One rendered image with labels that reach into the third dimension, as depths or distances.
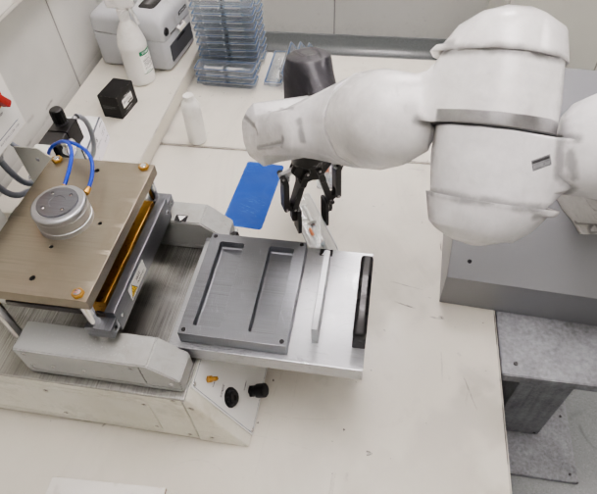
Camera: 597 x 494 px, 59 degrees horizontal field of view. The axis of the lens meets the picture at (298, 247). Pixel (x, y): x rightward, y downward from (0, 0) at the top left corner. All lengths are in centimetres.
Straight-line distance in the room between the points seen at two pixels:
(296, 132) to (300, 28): 271
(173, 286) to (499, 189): 61
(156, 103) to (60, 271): 91
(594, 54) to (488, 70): 254
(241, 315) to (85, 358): 23
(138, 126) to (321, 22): 196
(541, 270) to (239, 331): 59
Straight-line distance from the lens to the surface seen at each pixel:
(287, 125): 67
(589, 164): 52
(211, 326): 83
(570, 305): 114
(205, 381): 88
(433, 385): 104
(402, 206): 130
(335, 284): 87
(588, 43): 300
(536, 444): 188
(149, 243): 87
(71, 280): 78
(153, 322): 92
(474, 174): 50
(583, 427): 197
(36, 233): 86
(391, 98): 53
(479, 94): 50
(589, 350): 117
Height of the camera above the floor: 167
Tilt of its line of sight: 50 degrees down
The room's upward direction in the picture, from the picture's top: 3 degrees counter-clockwise
